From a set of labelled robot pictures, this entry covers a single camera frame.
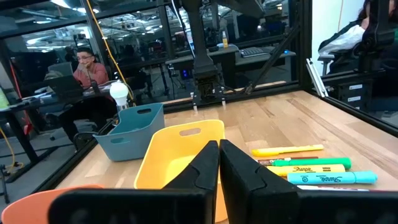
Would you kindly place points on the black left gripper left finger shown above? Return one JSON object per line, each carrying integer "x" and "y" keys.
{"x": 140, "y": 205}

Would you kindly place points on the black background desk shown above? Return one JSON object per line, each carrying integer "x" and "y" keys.
{"x": 217, "y": 56}

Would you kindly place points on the white light bulb on base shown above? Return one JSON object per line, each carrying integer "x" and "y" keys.
{"x": 118, "y": 91}

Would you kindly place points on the teal Sharpie highlighter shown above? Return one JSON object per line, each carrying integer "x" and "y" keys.
{"x": 332, "y": 177}

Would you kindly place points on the yellow Sharpie highlighter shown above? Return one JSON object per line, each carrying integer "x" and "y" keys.
{"x": 308, "y": 169}

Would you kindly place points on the black upright frame post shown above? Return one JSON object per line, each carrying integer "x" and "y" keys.
{"x": 304, "y": 43}

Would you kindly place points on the yellow plastic bin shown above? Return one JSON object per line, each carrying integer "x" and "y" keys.
{"x": 174, "y": 155}

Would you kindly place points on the slim yellow highlighter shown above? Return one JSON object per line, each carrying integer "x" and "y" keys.
{"x": 286, "y": 150}

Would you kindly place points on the yellow bottle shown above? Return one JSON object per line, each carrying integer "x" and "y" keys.
{"x": 224, "y": 39}

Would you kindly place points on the teal plastic bin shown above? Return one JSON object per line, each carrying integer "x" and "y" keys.
{"x": 130, "y": 137}

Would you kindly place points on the black laptop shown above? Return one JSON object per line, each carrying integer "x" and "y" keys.
{"x": 62, "y": 84}

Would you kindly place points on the black keyboard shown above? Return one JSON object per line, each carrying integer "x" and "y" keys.
{"x": 255, "y": 52}

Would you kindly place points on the silver aluminium bracket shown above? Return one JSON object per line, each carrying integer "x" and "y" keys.
{"x": 317, "y": 77}

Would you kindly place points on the green highlighter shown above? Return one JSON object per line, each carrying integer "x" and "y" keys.
{"x": 311, "y": 163}

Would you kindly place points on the orange plastic bin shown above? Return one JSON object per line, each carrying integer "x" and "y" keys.
{"x": 28, "y": 208}

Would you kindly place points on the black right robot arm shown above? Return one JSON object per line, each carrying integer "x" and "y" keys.
{"x": 202, "y": 46}

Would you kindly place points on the black drawer cabinet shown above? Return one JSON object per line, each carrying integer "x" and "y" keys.
{"x": 354, "y": 93}

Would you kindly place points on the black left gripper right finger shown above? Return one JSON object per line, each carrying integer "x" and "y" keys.
{"x": 264, "y": 202}

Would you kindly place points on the person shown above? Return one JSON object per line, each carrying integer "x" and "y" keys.
{"x": 90, "y": 71}
{"x": 345, "y": 40}

